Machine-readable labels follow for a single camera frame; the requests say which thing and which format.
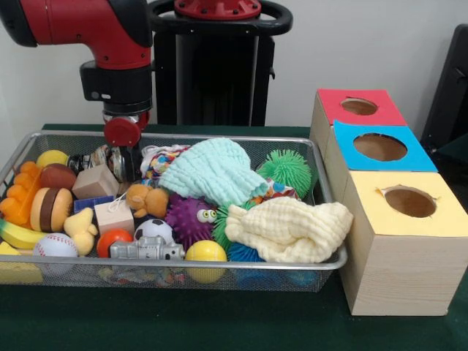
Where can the wooden box with three holes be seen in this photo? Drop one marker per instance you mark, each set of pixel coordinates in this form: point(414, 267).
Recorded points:
point(402, 270)

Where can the purple block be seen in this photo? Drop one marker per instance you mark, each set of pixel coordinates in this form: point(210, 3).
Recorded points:
point(91, 202)

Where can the yellow block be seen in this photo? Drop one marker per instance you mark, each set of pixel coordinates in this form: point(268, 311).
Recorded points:
point(14, 272)

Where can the mint green cloth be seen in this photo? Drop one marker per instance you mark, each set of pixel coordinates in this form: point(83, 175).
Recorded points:
point(216, 172)

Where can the clear mesh bin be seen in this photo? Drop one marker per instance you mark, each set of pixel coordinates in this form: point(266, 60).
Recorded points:
point(322, 168)

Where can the small wooden block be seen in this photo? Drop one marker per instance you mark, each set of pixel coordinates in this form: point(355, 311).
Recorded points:
point(115, 217)

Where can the purple fuzzy toy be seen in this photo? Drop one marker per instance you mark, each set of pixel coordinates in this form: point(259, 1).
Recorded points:
point(189, 219)

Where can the toy hamburger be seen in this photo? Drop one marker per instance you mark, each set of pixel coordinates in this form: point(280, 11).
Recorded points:
point(51, 208)

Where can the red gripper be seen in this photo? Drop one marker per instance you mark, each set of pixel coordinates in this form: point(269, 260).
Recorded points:
point(123, 130)

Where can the small soccer ball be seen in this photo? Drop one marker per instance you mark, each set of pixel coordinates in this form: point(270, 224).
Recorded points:
point(153, 230)

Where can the white baseball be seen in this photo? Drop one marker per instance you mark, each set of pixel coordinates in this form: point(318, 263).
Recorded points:
point(55, 246)

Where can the small yellow ball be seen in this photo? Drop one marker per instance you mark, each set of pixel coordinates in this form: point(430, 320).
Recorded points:
point(51, 158)

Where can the small red ball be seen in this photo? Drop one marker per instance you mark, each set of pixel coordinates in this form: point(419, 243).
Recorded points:
point(113, 243)

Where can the white multicoloured printed packet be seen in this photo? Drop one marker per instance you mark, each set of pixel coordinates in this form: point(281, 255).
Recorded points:
point(157, 161)

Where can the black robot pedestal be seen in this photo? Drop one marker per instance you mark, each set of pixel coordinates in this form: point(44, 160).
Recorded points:
point(219, 80)

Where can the blue spiky ball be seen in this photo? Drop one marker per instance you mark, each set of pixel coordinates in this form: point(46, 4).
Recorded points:
point(245, 252)

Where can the silver robot toy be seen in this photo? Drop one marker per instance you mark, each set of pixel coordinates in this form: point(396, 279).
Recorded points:
point(146, 250)

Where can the yellow toy banana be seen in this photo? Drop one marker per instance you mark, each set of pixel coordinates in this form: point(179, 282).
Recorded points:
point(18, 235)

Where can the orange spiky toy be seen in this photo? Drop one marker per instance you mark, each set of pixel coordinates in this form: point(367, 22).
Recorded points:
point(16, 197)

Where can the yellow duck toy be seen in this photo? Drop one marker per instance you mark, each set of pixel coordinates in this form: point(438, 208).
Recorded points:
point(80, 228)

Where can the orange plush toy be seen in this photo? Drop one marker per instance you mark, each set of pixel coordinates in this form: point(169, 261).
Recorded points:
point(148, 199)

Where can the green fuzzy toy with eyes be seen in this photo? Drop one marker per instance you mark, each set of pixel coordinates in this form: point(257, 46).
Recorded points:
point(287, 172)

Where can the black chair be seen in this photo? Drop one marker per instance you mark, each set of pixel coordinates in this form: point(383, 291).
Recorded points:
point(450, 95)

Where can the crushed silver can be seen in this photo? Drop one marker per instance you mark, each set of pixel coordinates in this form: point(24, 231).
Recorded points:
point(91, 159)

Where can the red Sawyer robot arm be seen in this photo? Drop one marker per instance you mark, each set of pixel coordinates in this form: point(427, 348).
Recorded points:
point(95, 36)

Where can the multicoloured toy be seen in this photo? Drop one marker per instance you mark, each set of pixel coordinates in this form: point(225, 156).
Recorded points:
point(276, 191)

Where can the pale yellow cloth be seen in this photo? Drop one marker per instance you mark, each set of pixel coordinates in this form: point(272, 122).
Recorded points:
point(292, 230)

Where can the small green spiky toy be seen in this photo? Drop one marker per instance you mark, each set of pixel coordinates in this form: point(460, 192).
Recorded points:
point(219, 227)

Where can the brown toy football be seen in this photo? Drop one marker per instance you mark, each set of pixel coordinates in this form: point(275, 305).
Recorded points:
point(58, 177)

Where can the tan wooden cube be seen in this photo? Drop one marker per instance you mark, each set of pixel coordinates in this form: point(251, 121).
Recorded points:
point(95, 183)

